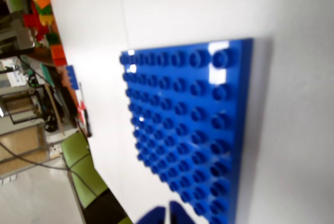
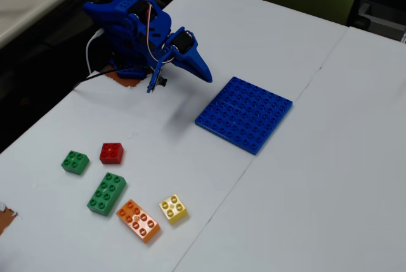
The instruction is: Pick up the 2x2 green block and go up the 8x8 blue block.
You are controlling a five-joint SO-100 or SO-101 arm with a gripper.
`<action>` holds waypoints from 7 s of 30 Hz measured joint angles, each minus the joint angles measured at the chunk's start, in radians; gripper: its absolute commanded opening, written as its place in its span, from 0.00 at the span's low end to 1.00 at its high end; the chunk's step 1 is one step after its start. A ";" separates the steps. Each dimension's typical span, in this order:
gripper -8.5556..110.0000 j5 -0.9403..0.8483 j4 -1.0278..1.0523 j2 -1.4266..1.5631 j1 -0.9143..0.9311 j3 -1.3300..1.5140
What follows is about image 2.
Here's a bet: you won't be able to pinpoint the green 2x4 toy block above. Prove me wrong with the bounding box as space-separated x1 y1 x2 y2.
87 172 128 217

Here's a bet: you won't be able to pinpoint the blue 8x8 studded baseplate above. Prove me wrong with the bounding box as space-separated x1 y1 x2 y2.
194 76 294 156

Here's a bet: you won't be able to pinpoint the small wrist camera on bracket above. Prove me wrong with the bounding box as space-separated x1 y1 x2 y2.
146 56 169 94

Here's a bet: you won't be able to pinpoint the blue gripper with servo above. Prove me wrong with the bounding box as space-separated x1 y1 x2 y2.
163 27 213 83

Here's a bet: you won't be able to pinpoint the white cable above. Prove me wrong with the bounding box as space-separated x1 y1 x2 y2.
85 29 105 73

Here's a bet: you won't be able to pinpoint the white foam board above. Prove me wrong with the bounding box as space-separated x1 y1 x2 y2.
0 0 350 272
174 26 406 272

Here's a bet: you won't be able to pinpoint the red 2x2 toy block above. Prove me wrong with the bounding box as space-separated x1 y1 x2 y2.
99 142 124 165

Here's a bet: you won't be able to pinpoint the black cable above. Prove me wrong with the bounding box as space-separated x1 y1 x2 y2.
75 67 153 86

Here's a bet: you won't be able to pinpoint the grey background equipment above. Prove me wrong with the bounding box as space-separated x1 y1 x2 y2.
351 0 406 44

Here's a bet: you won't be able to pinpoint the white and red servo wires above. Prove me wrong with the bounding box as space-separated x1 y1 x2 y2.
143 0 177 64

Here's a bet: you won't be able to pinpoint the yellow 2x2 toy block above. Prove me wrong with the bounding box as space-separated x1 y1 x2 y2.
158 193 188 226

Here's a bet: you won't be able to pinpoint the green 2x2 toy block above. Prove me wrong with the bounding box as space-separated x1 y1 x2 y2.
61 150 90 176

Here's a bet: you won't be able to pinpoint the orange 2x4 toy block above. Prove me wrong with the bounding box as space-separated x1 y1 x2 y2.
115 198 161 244

